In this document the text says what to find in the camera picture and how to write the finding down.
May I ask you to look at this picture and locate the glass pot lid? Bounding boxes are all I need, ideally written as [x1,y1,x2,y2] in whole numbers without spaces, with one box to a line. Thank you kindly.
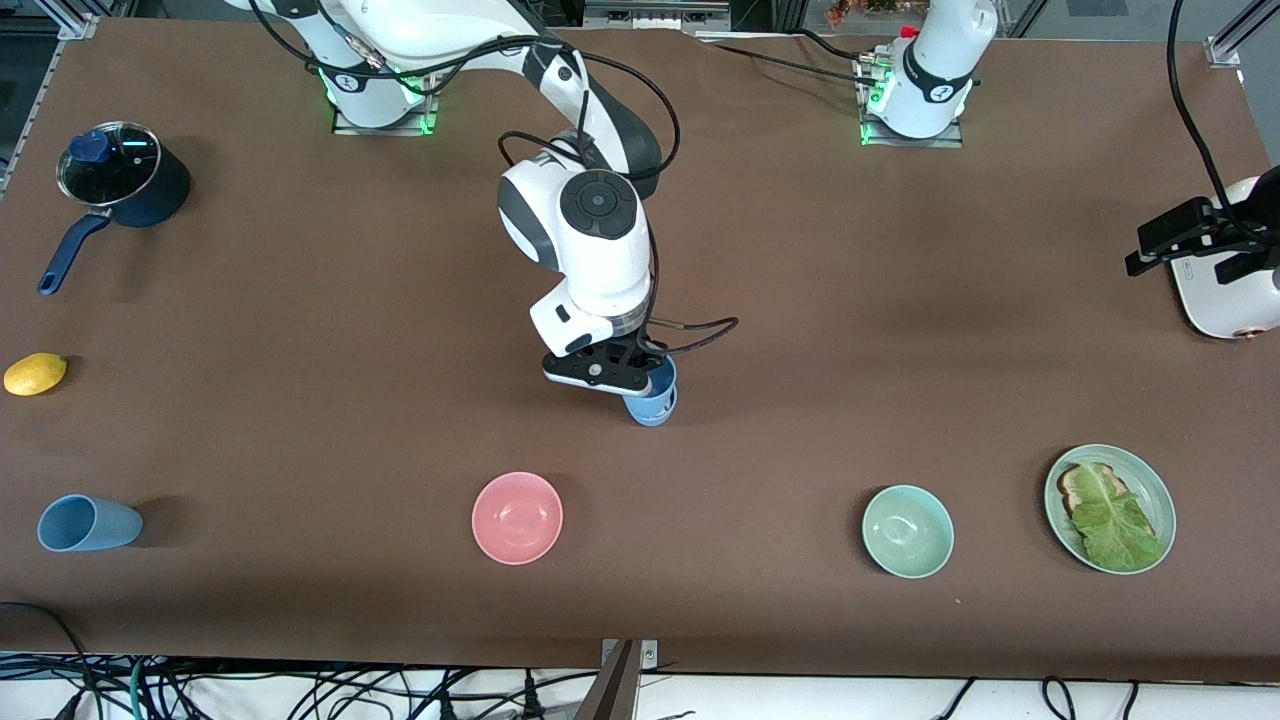
[57,122,161,207]

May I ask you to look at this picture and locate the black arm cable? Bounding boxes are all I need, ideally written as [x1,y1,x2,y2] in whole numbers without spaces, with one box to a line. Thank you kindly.
[245,0,741,361]
[1168,0,1241,211]

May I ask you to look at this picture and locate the yellow lemon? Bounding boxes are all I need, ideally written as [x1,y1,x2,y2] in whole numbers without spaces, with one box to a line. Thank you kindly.
[3,352,68,397]

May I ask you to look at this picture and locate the orange artificial flowers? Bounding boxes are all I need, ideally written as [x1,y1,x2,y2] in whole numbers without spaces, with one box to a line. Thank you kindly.
[825,0,901,26]

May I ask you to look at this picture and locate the silver metal bracket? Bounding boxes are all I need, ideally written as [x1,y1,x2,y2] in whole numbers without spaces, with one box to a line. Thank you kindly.
[600,638,659,671]

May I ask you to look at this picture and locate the black floor cable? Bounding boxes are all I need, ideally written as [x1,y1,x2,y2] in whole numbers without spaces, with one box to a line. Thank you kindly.
[0,600,96,720]

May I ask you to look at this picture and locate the mint green bowl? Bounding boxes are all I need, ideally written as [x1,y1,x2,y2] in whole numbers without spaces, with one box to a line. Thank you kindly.
[861,484,955,580]

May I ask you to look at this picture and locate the black base power cable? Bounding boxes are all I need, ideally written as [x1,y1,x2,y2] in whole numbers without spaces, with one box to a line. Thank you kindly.
[695,28,881,91]

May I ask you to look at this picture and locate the pink bowl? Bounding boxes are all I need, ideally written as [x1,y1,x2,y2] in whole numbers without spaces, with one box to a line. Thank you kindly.
[471,471,564,566]

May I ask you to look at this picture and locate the green plate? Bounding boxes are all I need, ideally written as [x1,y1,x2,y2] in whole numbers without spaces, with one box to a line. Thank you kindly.
[1043,443,1178,576]

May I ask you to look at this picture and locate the grey camera pole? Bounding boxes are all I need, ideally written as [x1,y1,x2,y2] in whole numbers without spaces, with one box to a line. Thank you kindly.
[572,640,641,720]

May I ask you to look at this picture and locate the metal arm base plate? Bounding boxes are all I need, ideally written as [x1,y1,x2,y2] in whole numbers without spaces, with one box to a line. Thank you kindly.
[858,55,966,149]
[330,45,443,137]

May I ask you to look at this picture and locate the brown table cover sheet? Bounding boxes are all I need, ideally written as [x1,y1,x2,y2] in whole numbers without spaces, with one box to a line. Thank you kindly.
[0,15,1280,683]

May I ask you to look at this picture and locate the green lettuce leaf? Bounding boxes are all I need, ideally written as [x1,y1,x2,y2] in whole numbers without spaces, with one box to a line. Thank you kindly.
[1070,463,1166,573]

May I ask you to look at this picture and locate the white kitchen appliance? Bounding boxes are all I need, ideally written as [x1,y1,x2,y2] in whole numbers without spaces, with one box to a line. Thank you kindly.
[1168,250,1280,341]

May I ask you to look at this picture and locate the grey power strip box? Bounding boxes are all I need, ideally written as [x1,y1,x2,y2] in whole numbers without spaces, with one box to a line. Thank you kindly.
[583,0,731,33]

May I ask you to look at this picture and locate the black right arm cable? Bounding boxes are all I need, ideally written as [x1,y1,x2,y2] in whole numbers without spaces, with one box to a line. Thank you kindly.
[245,0,741,361]

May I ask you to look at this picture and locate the toast slice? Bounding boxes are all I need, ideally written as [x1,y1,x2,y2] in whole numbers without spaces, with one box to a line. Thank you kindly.
[1058,462,1161,546]

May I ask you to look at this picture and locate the dark blue saucepan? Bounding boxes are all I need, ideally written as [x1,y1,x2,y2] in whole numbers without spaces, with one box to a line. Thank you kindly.
[38,120,191,297]

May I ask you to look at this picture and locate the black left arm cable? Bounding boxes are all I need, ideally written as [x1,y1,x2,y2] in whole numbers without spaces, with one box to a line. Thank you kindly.
[1168,0,1241,211]

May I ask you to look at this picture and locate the blue cup holding tissue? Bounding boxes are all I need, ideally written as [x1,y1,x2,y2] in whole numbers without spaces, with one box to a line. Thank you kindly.
[622,385,679,428]

